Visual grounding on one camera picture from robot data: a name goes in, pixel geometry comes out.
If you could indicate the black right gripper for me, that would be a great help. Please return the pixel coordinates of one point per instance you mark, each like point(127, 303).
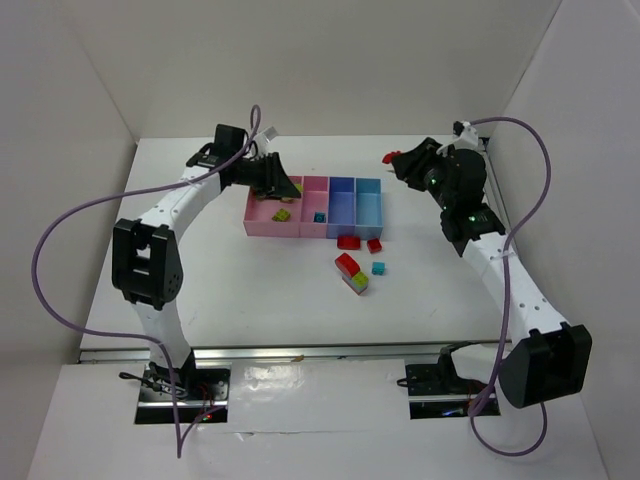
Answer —
point(413, 165)

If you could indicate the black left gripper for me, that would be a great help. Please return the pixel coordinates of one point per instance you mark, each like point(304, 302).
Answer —
point(271, 174)

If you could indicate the long green lego brick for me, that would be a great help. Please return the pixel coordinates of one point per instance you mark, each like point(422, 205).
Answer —
point(282, 215)

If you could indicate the wide red lego brick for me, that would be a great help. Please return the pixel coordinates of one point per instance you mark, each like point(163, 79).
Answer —
point(348, 242)

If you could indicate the small red lego brick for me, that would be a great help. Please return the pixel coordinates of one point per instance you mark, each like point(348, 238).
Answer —
point(374, 246)

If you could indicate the small cyan lego brick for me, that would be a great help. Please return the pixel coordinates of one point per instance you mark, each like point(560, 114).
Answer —
point(378, 268)

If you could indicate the multicolour lego stack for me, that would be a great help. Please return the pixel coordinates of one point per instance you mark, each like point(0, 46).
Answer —
point(352, 273)

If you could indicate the green red cyan lego stack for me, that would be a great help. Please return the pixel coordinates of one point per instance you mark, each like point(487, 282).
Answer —
point(387, 158)

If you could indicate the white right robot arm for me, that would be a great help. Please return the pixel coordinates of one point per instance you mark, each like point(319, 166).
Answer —
point(547, 357)

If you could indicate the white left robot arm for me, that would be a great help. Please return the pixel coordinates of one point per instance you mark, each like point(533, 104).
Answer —
point(146, 264)

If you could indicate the narrow pink container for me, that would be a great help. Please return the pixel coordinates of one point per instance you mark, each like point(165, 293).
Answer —
point(315, 198)

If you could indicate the large pink container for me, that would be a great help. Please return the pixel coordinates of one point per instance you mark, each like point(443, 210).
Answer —
point(258, 217)

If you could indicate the light blue container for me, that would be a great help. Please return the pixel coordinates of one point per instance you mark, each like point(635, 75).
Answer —
point(368, 206)

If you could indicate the dark blue container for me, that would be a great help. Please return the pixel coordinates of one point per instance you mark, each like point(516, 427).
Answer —
point(341, 207)

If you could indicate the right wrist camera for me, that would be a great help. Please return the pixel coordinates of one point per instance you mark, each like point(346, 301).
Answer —
point(465, 136)

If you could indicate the aluminium side rail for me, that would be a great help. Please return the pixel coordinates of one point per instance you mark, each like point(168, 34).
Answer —
point(500, 200)

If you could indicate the aluminium front rail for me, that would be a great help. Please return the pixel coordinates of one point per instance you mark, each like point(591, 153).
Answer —
point(282, 353)

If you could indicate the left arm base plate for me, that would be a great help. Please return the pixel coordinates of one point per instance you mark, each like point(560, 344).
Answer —
point(210, 395)

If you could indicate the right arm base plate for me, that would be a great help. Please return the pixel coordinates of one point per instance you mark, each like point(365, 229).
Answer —
point(432, 396)

